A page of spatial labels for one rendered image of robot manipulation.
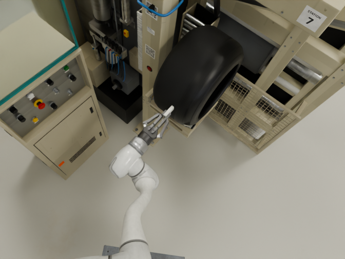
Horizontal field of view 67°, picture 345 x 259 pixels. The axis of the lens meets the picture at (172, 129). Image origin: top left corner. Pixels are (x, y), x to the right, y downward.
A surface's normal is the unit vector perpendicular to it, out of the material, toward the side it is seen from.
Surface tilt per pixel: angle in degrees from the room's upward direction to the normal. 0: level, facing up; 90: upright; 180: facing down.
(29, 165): 0
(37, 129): 0
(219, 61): 18
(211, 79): 49
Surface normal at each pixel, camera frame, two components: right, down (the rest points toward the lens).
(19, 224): 0.10, -0.41
